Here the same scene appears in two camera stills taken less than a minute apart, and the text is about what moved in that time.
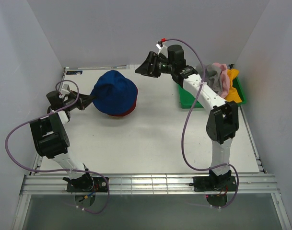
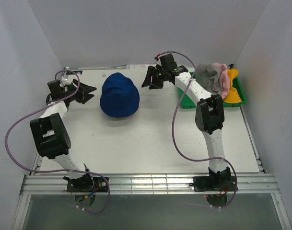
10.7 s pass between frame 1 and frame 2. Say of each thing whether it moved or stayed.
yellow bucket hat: stayed
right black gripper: moved
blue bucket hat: moved
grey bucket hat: stayed
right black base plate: stayed
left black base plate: stayed
